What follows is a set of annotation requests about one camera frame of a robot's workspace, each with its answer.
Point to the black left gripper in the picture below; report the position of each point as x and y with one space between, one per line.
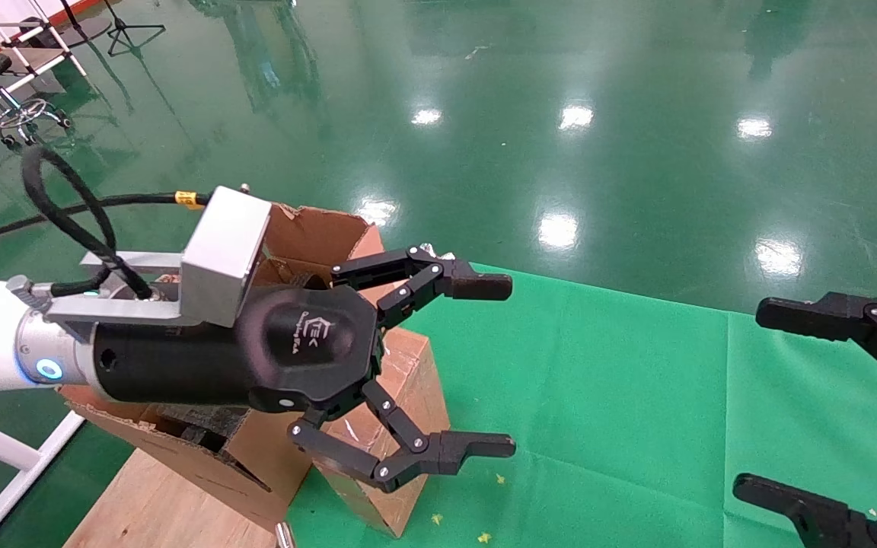
294 350

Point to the black round-base stand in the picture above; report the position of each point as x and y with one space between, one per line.
81 30

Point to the large open cardboard carton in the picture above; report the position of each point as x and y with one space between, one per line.
317 236

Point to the black tripod stand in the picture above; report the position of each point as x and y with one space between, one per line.
120 27

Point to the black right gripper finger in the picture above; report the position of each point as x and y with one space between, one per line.
789 498
804 316

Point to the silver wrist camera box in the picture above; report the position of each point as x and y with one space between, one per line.
225 243

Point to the green table cloth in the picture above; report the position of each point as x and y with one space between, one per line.
598 396

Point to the black foam insert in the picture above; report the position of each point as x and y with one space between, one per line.
307 281
202 430

